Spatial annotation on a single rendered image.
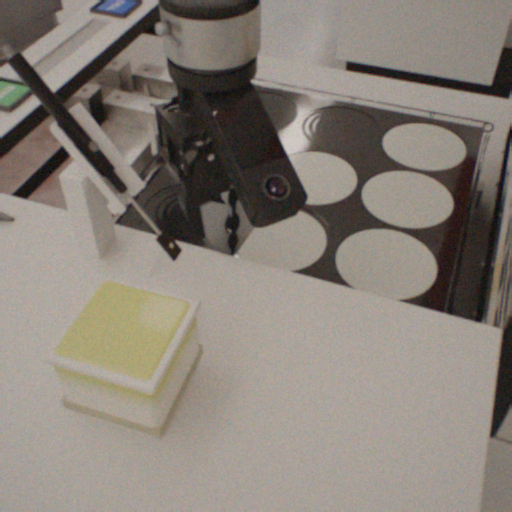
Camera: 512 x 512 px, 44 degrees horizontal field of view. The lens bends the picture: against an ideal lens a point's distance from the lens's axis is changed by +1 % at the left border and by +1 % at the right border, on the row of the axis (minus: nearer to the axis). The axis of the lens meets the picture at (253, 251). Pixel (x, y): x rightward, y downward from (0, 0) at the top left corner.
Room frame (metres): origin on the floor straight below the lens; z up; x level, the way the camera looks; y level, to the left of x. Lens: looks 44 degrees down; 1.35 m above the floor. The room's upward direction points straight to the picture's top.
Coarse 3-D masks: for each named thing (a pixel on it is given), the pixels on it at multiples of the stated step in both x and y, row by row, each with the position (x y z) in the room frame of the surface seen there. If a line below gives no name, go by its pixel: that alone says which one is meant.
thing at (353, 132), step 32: (288, 96) 0.76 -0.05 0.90; (288, 128) 0.68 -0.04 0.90; (320, 128) 0.68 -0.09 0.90; (352, 128) 0.68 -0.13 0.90; (384, 128) 0.68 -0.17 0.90; (448, 128) 0.68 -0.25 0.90; (480, 128) 0.68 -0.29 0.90; (352, 160) 0.61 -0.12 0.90; (384, 160) 0.61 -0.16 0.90; (160, 192) 0.55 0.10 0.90; (352, 192) 0.55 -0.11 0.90; (128, 224) 0.50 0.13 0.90; (160, 224) 0.50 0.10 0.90; (320, 224) 0.50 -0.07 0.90; (352, 224) 0.50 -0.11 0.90; (384, 224) 0.50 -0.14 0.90; (448, 224) 0.50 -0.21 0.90; (448, 256) 0.45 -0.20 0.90; (352, 288) 0.41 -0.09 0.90; (448, 288) 0.41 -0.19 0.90
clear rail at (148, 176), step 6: (156, 162) 0.60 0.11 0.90; (162, 162) 0.61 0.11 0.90; (150, 168) 0.59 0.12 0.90; (156, 168) 0.59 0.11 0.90; (144, 174) 0.58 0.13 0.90; (150, 174) 0.58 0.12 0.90; (156, 174) 0.59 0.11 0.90; (144, 180) 0.57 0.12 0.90; (150, 180) 0.58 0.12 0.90; (138, 192) 0.55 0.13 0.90; (126, 204) 0.53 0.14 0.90; (114, 216) 0.51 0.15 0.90; (120, 216) 0.51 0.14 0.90; (114, 222) 0.50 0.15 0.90
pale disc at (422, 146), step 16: (400, 128) 0.68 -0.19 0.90; (416, 128) 0.68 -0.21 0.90; (432, 128) 0.68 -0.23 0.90; (384, 144) 0.64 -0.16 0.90; (400, 144) 0.64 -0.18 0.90; (416, 144) 0.64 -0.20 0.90; (432, 144) 0.64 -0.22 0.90; (448, 144) 0.64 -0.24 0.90; (400, 160) 0.61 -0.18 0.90; (416, 160) 0.61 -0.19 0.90; (432, 160) 0.61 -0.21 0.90; (448, 160) 0.61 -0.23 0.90
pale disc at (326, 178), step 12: (300, 156) 0.62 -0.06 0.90; (312, 156) 0.62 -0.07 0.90; (324, 156) 0.62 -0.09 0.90; (300, 168) 0.60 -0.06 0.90; (312, 168) 0.60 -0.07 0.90; (324, 168) 0.60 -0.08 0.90; (336, 168) 0.60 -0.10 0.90; (348, 168) 0.60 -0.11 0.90; (312, 180) 0.57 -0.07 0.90; (324, 180) 0.57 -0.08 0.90; (336, 180) 0.57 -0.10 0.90; (348, 180) 0.57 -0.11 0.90; (312, 192) 0.55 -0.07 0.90; (324, 192) 0.55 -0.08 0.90; (336, 192) 0.55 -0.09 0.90; (348, 192) 0.55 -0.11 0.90
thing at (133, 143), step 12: (156, 96) 0.79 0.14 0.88; (108, 120) 0.73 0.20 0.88; (108, 132) 0.70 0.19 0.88; (120, 132) 0.70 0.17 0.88; (132, 132) 0.70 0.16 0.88; (144, 132) 0.70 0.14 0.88; (156, 132) 0.70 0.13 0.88; (120, 144) 0.67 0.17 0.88; (132, 144) 0.67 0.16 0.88; (144, 144) 0.67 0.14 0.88; (132, 156) 0.65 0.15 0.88; (144, 156) 0.66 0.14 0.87; (60, 168) 0.62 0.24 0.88; (132, 168) 0.63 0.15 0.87; (144, 168) 0.66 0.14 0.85; (48, 180) 0.60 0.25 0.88; (36, 192) 0.58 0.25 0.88; (48, 192) 0.58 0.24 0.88; (60, 192) 0.58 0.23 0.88; (48, 204) 0.55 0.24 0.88; (60, 204) 0.55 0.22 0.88
